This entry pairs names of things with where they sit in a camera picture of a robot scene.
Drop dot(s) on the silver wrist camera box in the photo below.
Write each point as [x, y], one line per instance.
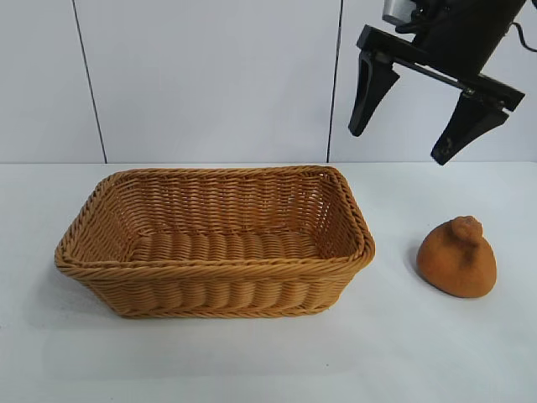
[396, 10]

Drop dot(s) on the brown round bread loaf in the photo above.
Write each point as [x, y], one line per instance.
[453, 264]

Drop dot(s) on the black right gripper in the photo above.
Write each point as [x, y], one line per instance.
[457, 42]

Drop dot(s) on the tan woven wicker basket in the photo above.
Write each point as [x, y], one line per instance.
[210, 289]

